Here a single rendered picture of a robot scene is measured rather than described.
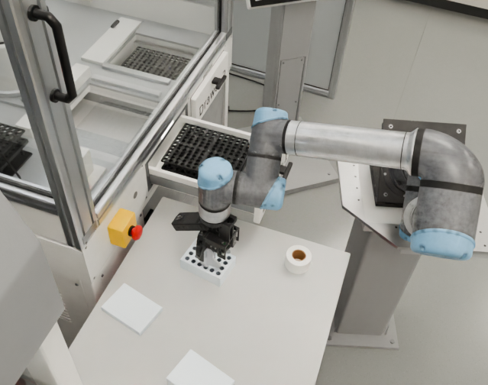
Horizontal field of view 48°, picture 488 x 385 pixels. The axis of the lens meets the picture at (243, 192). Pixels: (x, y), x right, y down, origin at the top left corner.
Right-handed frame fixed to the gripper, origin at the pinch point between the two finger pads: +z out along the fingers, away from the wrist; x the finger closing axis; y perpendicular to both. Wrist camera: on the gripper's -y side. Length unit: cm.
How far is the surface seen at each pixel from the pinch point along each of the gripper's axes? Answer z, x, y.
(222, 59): -12, 66, -34
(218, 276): 1.2, -2.6, 4.9
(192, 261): 2.3, -1.5, -3.7
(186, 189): -4.9, 14.5, -15.6
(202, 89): -12, 48, -31
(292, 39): 9, 121, -31
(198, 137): -8.7, 30.9, -21.8
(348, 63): 81, 225, -31
